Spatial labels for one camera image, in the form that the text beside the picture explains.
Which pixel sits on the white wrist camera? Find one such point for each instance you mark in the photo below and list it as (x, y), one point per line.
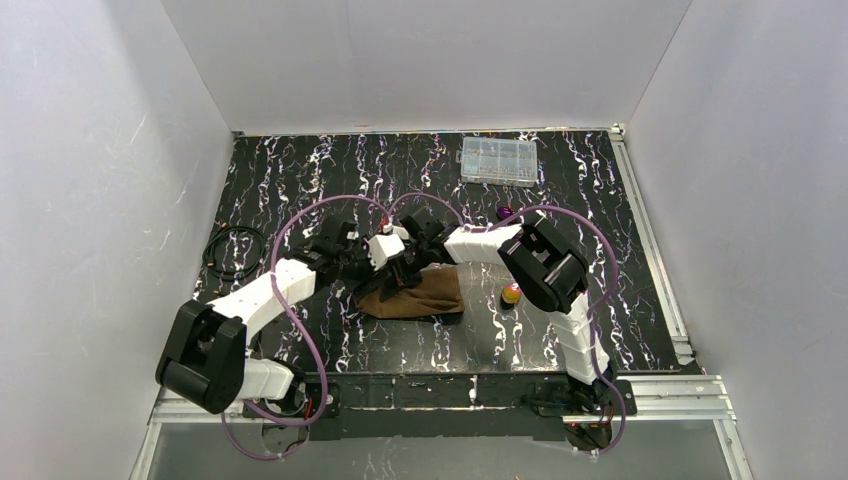
(382, 248)
(392, 229)

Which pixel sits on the brown burlap napkin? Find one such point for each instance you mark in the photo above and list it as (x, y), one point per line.
(439, 293)

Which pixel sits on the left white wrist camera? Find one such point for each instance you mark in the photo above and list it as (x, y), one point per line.
(382, 248)

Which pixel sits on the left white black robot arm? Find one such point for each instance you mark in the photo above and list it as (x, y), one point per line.
(207, 357)

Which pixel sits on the purple spoon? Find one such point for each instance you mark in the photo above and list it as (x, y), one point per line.
(504, 212)

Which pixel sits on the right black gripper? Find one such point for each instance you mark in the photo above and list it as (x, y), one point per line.
(411, 263)

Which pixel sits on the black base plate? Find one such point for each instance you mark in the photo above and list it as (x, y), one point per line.
(493, 404)

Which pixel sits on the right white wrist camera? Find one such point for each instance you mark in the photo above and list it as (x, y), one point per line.
(392, 229)

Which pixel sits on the clear plastic organizer box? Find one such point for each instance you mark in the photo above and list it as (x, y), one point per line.
(495, 161)

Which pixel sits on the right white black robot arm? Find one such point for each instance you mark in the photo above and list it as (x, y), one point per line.
(550, 272)

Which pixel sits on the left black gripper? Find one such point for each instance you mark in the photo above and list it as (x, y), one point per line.
(370, 275)

